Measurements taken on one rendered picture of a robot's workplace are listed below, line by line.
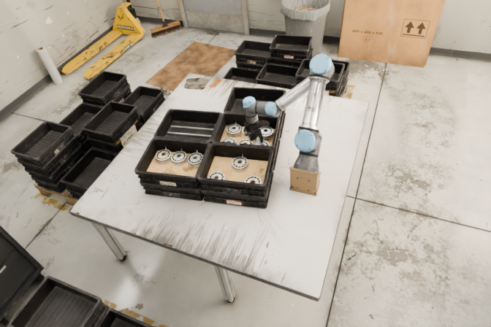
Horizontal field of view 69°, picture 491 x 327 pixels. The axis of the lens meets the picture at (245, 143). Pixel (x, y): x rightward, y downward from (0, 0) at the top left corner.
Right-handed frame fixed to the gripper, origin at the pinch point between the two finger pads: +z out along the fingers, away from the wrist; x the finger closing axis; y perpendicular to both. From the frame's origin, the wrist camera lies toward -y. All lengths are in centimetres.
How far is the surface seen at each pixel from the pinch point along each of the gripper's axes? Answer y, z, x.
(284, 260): 32, 24, 65
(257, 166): 10.8, 3.9, 12.8
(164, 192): 66, 9, -12
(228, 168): 26.5, 2.7, 3.7
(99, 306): 125, 33, 19
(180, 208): 62, 15, 1
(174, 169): 54, 0, -16
